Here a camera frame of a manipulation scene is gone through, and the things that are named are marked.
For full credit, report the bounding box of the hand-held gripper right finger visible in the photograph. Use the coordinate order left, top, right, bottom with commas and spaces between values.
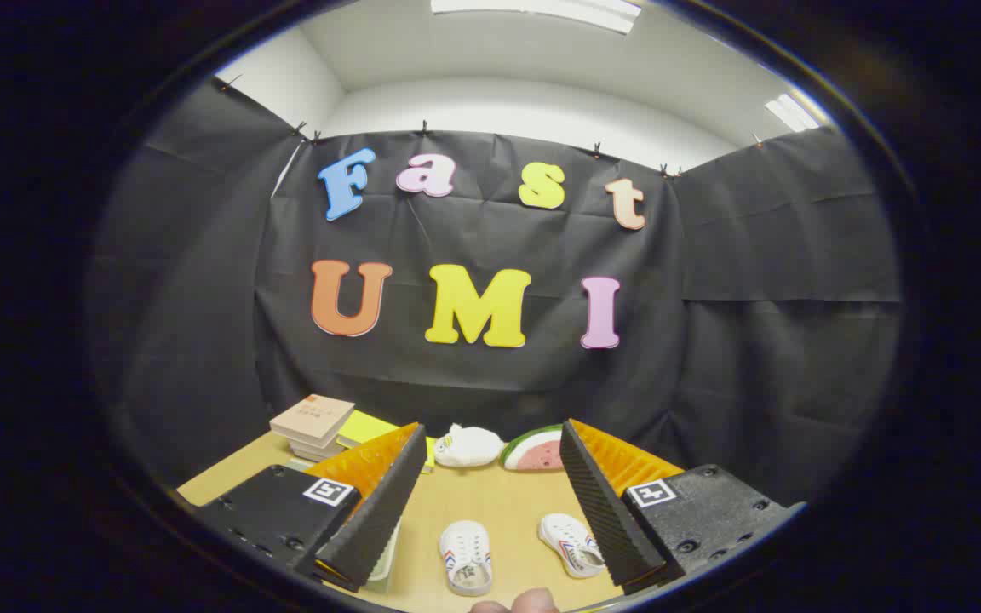
559, 417, 806, 596

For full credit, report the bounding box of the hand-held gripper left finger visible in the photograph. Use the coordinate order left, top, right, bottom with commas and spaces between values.
191, 421, 429, 594

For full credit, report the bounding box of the white canvas shoe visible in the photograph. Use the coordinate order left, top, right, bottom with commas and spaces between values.
439, 520, 494, 597
537, 512, 607, 580

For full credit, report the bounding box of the cream fabric storage box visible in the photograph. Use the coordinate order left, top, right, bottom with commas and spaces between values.
363, 518, 403, 594

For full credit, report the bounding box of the yellow book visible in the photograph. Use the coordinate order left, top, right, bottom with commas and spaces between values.
336, 410, 437, 474

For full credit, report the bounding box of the watermelon slice plush toy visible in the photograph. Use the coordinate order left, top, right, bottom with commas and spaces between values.
499, 425, 565, 473

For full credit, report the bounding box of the beige book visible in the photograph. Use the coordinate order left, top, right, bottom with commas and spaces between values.
269, 394, 356, 448

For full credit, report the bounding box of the white plush toy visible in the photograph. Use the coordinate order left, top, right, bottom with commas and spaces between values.
433, 423, 506, 468

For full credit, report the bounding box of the black backdrop cloth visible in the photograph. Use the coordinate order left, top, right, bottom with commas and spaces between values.
86, 77, 904, 512

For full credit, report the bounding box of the small ceiling light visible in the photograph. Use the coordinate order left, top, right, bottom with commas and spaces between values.
764, 93, 821, 134

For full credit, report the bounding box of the long ceiling light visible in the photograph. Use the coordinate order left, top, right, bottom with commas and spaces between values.
430, 0, 642, 35

